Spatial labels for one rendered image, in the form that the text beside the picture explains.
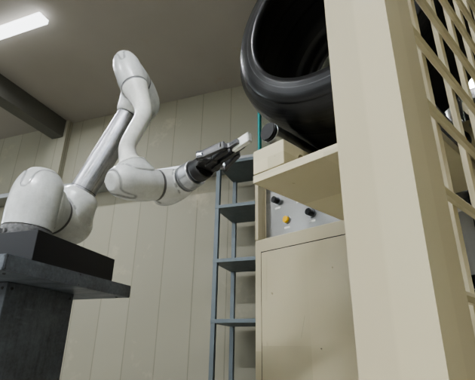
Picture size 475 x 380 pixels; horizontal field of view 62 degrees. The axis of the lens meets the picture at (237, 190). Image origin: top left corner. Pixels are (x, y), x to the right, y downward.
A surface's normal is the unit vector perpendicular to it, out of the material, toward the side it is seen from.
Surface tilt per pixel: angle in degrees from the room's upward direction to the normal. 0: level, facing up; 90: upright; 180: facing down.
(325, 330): 90
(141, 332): 90
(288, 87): 98
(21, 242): 90
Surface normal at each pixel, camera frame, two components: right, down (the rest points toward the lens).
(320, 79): -0.65, -0.15
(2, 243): -0.35, -0.37
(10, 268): 0.94, -0.12
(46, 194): 0.78, -0.28
